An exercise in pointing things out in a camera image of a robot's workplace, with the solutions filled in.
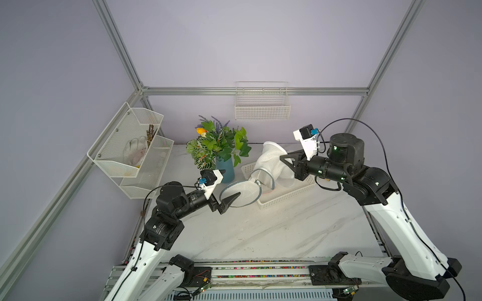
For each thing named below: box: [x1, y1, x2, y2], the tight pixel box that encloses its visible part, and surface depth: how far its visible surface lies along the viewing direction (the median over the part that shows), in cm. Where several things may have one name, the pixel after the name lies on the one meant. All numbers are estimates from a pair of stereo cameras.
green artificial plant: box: [185, 115, 252, 171], surface depth 78 cm
